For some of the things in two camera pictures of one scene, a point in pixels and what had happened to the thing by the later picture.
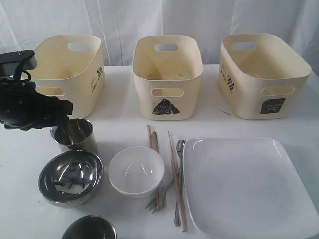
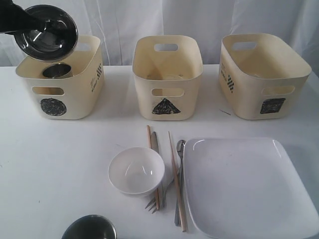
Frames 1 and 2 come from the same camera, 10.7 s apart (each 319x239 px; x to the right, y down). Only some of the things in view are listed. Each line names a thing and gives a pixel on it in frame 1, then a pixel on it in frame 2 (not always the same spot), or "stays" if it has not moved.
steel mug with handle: x=75 y=134 -> x=58 y=70
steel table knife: x=156 y=146 stays
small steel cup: x=91 y=226 stays
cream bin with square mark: x=261 y=75 stays
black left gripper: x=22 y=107 -> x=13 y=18
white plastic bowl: x=136 y=172 stays
